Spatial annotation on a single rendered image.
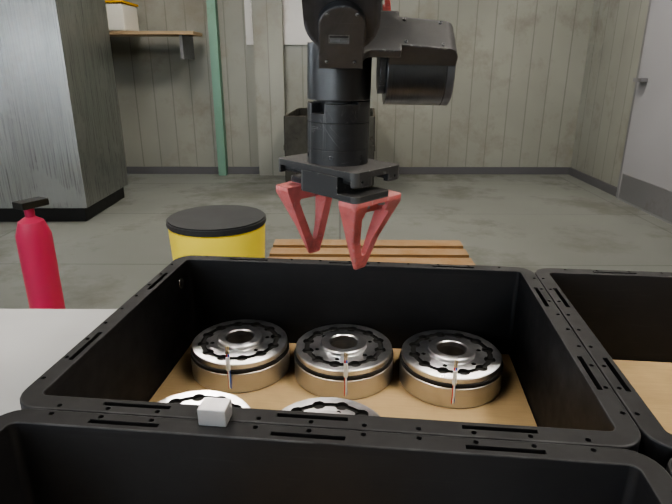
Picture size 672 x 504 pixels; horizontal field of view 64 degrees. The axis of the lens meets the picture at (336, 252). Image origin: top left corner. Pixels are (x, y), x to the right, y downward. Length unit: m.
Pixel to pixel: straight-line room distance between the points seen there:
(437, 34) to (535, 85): 5.89
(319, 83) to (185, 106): 5.79
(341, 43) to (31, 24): 4.14
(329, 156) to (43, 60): 4.08
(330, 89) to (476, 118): 5.75
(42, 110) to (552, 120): 4.90
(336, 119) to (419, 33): 0.10
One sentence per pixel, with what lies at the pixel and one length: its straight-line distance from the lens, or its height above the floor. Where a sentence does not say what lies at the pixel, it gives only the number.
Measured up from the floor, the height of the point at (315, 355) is 0.86.
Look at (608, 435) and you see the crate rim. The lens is 0.38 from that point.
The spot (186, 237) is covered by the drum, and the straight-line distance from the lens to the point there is 1.99.
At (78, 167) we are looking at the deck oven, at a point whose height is 0.43.
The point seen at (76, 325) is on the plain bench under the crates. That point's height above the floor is 0.70.
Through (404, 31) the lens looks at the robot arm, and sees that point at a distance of 0.48.
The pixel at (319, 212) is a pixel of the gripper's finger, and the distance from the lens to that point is 0.56.
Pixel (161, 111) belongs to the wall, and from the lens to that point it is 6.33.
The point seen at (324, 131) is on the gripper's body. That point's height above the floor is 1.08.
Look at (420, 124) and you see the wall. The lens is 6.10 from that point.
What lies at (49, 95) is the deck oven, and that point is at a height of 0.94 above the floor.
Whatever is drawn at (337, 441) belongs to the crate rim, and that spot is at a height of 0.93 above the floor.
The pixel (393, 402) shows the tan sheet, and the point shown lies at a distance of 0.55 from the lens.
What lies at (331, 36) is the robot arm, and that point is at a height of 1.16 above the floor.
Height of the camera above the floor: 1.14
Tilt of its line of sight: 19 degrees down
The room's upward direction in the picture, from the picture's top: straight up
